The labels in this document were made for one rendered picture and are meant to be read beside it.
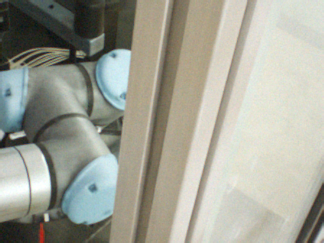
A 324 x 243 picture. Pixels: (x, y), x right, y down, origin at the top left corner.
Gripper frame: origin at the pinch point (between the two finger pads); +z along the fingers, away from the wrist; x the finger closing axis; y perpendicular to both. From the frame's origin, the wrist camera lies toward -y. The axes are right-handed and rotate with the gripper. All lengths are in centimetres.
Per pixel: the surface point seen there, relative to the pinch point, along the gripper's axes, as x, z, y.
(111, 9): -35.7, 19.0, -28.0
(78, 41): -21.7, 5.2, -11.3
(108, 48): -32, 33, -32
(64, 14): -28.3, 6.9, -10.3
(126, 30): -40, 41, -44
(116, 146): 1.3, 0.6, -12.3
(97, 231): 15.8, 5.3, -7.7
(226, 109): 17, -76, 21
